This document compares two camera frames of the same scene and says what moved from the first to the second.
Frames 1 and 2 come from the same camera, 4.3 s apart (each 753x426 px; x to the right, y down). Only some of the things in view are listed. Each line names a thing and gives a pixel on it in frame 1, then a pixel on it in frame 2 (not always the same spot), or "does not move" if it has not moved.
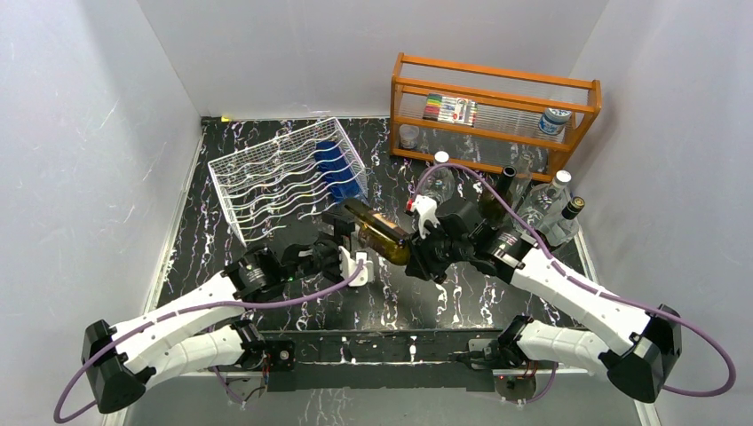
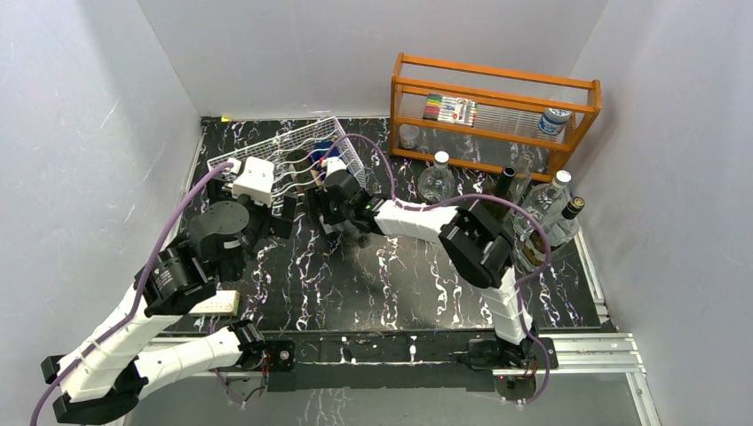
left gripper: [344, 226] -> [277, 224]
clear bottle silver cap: [544, 200] does not move
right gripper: [421, 264] -> [316, 198]
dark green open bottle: [492, 211] does not move
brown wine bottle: [380, 233] -> [315, 174]
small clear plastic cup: [408, 135] does not move
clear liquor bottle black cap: [566, 228] does not move
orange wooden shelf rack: [486, 119] does not move
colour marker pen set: [455, 110] does not move
